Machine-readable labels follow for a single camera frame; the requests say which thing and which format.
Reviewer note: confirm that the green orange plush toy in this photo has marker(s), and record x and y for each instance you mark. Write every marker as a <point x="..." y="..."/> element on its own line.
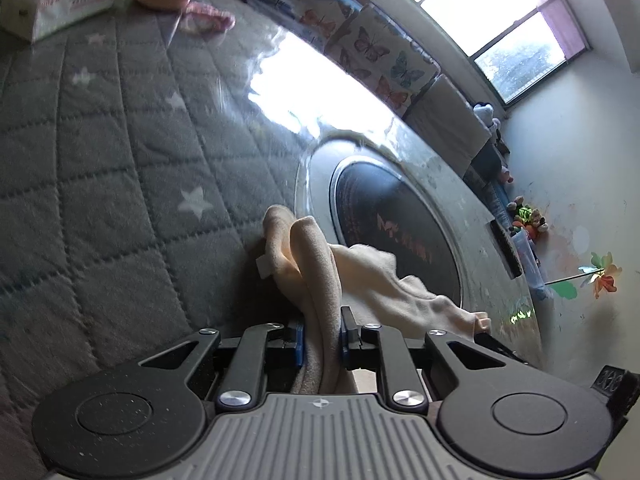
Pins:
<point x="520" y="217"/>

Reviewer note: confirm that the clear plastic storage box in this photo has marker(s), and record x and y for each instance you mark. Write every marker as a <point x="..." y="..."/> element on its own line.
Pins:
<point x="527" y="260"/>

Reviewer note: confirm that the colourful pinwheel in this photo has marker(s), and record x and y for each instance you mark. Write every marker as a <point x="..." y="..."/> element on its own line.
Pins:
<point x="602" y="275"/>

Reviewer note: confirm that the pink plush toy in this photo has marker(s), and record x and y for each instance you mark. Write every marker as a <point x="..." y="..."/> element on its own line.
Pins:
<point x="507" y="175"/>

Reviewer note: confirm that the blue sofa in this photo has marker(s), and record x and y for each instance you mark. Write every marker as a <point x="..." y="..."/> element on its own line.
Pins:
<point x="487" y="165"/>

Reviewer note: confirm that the window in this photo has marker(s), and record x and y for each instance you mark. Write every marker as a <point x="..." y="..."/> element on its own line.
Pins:
<point x="515" y="55"/>

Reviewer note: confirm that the black round cooktop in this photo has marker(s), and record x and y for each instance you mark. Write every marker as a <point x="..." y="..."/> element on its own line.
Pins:
<point x="390" y="210"/>

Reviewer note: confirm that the brown plush toy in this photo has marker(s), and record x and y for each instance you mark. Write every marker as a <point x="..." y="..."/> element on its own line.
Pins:
<point x="537" y="220"/>

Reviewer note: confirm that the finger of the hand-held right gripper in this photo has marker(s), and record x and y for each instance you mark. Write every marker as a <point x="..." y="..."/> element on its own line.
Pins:
<point x="495" y="345"/>

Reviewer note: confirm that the square butterfly print cushion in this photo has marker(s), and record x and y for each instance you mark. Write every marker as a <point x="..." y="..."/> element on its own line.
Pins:
<point x="385" y="60"/>

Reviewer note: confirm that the black remote control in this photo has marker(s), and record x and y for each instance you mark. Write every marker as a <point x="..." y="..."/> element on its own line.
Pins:
<point x="505" y="250"/>

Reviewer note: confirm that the cream garment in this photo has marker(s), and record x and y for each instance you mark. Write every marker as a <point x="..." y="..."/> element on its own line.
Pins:
<point x="320" y="260"/>

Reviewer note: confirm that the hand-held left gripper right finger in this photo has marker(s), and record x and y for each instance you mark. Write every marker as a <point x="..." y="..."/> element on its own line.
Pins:
<point x="346" y="340"/>

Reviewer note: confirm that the plain grey cushion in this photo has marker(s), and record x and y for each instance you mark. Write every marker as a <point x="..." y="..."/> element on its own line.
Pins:
<point x="447" y="120"/>

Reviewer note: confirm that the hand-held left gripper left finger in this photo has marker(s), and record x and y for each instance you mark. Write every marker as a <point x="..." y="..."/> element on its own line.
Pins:
<point x="299" y="345"/>

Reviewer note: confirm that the panda plush toy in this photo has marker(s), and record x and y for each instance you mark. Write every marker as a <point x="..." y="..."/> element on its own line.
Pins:
<point x="486" y="116"/>

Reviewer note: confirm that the wide butterfly print cushion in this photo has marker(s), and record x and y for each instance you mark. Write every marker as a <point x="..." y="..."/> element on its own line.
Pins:
<point x="300" y="0"/>

